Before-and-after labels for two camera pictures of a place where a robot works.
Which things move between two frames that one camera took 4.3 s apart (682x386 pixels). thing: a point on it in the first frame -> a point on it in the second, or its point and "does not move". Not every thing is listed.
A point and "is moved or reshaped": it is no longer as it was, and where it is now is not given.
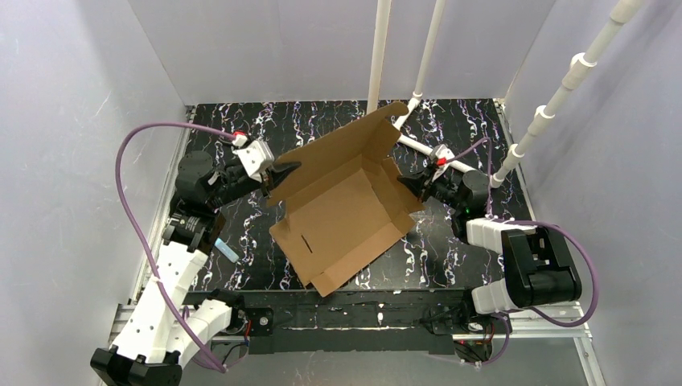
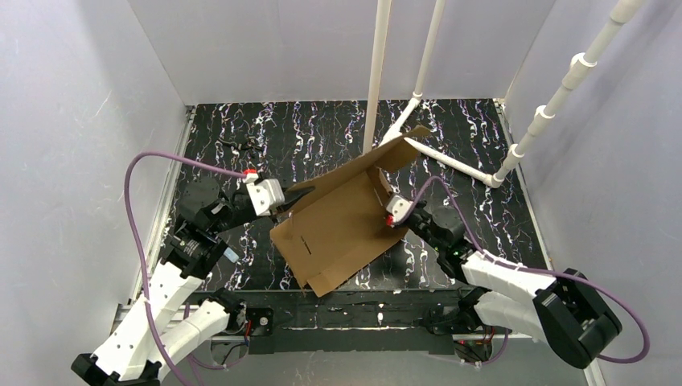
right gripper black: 428,186 -> 414,218
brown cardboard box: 345,205 is moved or reshaped
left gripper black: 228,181 -> 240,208
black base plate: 355,322 does not move
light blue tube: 227,250 does not move
